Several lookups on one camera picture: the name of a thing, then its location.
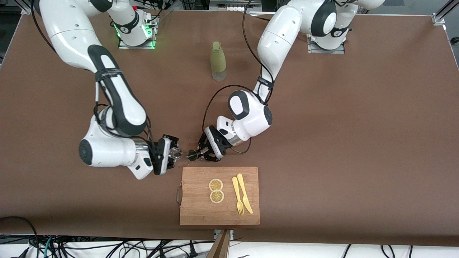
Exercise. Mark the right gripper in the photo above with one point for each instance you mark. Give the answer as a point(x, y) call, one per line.
point(168, 142)

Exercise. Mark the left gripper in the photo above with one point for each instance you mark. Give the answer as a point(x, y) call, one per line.
point(207, 148)

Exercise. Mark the clear glass beaker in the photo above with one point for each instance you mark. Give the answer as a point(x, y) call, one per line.
point(176, 153)

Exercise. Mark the steel double jigger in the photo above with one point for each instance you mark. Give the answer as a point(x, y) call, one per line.
point(192, 154)

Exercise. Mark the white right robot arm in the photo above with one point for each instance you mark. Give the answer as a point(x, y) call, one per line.
point(71, 32)

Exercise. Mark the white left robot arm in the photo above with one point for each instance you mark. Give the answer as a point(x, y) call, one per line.
point(279, 39)

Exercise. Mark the lemon slice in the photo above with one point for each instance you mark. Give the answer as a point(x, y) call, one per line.
point(217, 196)
point(216, 185)

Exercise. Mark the yellow plastic fork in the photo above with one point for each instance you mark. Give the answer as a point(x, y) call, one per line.
point(236, 193)

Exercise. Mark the yellow plastic knife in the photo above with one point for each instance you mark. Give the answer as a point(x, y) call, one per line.
point(244, 193)

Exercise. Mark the wooden cutting board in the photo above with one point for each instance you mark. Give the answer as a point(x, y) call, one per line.
point(200, 208)

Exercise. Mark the green sleeved glass bottle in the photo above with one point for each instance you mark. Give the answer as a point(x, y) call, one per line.
point(218, 57)

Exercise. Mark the wooden beam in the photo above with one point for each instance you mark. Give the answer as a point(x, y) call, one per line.
point(220, 247)

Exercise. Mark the white power strip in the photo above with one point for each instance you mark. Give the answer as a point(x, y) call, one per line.
point(235, 6)

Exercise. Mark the brown table cover sheet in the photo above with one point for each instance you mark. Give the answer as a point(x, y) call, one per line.
point(358, 161)

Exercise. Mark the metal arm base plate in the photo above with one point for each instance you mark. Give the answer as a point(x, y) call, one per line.
point(326, 51)
point(136, 47)

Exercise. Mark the aluminium frame profile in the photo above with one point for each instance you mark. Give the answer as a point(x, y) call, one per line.
point(443, 12)

